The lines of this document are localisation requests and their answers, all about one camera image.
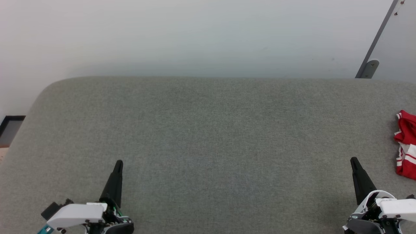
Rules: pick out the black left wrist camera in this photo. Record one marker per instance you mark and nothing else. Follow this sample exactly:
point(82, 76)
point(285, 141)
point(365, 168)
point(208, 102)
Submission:
point(52, 208)

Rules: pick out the white right camera mount plate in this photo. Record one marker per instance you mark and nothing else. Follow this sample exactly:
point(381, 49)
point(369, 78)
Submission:
point(399, 209)

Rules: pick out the black rectangular frame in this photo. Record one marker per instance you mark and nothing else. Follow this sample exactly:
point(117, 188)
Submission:
point(11, 117)

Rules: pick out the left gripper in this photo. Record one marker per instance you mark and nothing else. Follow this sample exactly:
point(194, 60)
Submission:
point(113, 224)

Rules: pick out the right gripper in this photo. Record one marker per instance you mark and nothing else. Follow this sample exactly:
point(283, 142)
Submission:
point(364, 224)

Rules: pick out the red white basketball jersey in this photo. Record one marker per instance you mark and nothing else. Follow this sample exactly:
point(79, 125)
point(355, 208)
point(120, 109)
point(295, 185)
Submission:
point(408, 146)

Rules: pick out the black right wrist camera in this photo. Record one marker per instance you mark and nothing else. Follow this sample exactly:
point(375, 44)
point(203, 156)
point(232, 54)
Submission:
point(411, 196)

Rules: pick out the grey metal foot bracket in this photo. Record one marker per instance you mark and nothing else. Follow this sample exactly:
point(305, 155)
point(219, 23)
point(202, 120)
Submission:
point(370, 69)

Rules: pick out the light grey partition panel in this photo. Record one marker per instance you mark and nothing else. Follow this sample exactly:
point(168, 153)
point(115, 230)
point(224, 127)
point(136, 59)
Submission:
point(401, 48)

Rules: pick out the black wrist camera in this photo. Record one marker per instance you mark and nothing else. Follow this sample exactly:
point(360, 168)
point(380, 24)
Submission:
point(52, 208)
point(411, 196)

